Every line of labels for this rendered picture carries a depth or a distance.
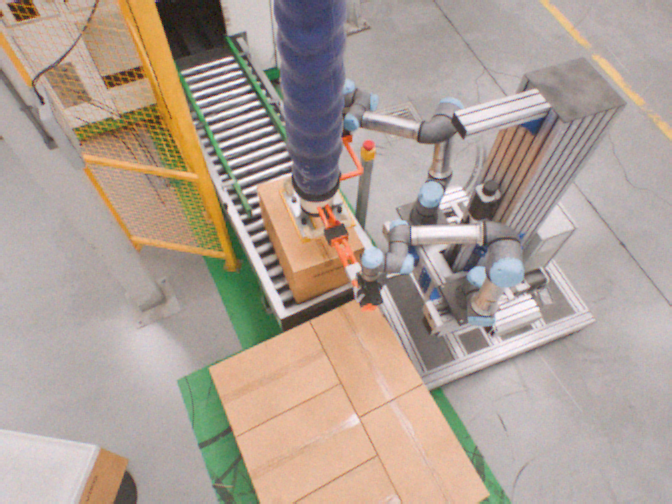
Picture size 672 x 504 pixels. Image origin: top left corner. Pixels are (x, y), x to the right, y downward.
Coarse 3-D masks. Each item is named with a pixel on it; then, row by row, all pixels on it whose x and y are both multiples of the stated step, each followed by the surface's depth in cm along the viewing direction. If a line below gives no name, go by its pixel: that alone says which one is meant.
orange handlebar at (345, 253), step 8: (344, 144) 257; (352, 152) 253; (360, 168) 248; (344, 176) 245; (352, 176) 246; (320, 208) 235; (328, 208) 235; (320, 216) 234; (328, 224) 231; (344, 240) 227; (336, 248) 225; (344, 248) 224; (344, 256) 222; (352, 256) 223; (344, 264) 221; (352, 280) 217
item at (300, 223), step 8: (280, 192) 254; (288, 200) 251; (296, 200) 250; (288, 208) 249; (304, 216) 246; (296, 224) 244; (304, 224) 243; (312, 224) 245; (296, 232) 243; (304, 240) 240; (312, 240) 242
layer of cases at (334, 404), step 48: (288, 336) 279; (336, 336) 280; (384, 336) 280; (240, 384) 264; (288, 384) 265; (336, 384) 266; (384, 384) 267; (240, 432) 252; (288, 432) 253; (336, 432) 254; (384, 432) 255; (432, 432) 256; (288, 480) 242; (336, 480) 243; (384, 480) 244; (432, 480) 244; (480, 480) 245
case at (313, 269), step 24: (264, 192) 278; (264, 216) 294; (288, 216) 270; (312, 216) 271; (288, 240) 263; (360, 240) 264; (288, 264) 261; (312, 264) 256; (336, 264) 265; (360, 264) 277; (312, 288) 278; (336, 288) 290
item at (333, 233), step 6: (342, 222) 230; (324, 228) 228; (330, 228) 229; (336, 228) 229; (342, 228) 229; (324, 234) 230; (330, 234) 227; (336, 234) 227; (342, 234) 227; (348, 234) 227; (330, 240) 225; (336, 240) 225
